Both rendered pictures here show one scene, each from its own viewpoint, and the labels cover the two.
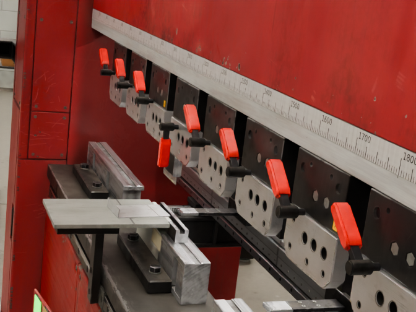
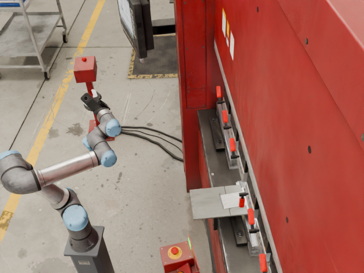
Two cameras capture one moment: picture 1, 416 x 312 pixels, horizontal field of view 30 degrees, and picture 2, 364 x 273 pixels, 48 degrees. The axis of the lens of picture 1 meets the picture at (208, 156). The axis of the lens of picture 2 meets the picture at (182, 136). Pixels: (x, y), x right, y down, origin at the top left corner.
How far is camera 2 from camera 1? 1.19 m
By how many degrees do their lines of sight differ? 34
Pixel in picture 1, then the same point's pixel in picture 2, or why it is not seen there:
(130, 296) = (228, 249)
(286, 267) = not seen: hidden behind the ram
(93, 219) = (212, 211)
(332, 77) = not seen: outside the picture
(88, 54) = (213, 60)
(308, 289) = not seen: hidden behind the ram
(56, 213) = (194, 206)
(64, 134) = (203, 97)
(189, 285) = (254, 251)
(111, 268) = (221, 223)
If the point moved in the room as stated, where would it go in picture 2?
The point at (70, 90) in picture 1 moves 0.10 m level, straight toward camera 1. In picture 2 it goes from (205, 77) to (204, 87)
